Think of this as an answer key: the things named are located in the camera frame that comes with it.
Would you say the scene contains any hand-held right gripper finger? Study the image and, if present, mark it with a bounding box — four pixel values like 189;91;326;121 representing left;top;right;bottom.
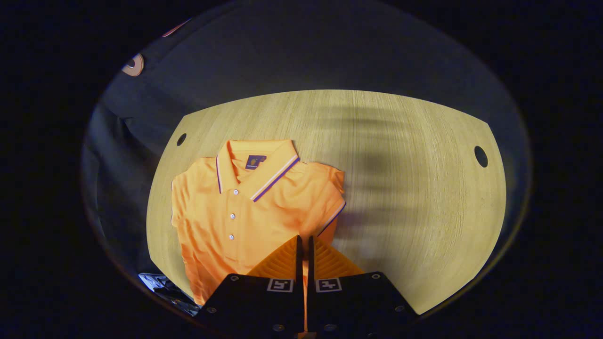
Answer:
307;235;420;337
196;234;304;337

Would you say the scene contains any orange T-shirt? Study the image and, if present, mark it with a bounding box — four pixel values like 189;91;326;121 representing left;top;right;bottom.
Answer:
171;139;347;330

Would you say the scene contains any shiny dark plastic sheet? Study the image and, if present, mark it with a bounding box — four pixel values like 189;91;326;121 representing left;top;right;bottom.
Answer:
138;272;202;317

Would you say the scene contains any black backdrop cloth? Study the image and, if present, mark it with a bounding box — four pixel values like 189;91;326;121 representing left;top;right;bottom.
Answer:
81;0;533;325

